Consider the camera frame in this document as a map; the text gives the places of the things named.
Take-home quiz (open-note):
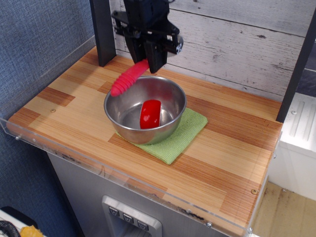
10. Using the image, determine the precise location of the silver metal bowl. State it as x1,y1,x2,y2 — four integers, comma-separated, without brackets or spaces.
104,76,187,145

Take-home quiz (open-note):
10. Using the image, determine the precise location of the red toy piece in bowl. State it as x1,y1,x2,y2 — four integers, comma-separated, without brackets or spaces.
140,100,161,129

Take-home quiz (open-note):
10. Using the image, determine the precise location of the green cloth mat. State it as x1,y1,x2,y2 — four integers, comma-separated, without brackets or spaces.
115,107,208,165

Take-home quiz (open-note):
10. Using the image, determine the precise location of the yellow object at corner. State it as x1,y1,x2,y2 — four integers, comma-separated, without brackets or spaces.
20,226,44,237

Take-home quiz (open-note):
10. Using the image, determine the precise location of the white toy sink unit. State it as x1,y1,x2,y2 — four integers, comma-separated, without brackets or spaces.
268,93,316,200

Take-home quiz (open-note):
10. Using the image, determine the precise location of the red handled silver spoon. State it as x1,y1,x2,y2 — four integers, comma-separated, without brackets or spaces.
110,59,149,97

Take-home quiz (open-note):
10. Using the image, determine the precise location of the black vertical post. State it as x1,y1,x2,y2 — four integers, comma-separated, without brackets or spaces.
276,10,316,123
89,0,116,67

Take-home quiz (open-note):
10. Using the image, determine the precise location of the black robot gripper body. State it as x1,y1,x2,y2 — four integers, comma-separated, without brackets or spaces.
112,0,184,55

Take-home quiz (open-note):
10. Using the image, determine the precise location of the clear acrylic edge guard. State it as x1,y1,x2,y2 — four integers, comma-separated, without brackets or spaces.
5,49,281,237

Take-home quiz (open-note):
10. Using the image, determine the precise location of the black vertical post left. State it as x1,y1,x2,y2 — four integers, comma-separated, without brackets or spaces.
89,0,116,67

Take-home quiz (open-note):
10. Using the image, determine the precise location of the silver toy fridge dispenser panel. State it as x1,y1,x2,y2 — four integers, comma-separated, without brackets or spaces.
102,195,162,237

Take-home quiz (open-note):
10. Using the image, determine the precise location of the black vertical post right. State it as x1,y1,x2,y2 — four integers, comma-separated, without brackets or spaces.
276,10,316,123

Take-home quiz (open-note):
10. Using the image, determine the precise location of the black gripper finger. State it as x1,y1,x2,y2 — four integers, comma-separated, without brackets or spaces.
144,41,167,74
124,37,147,63

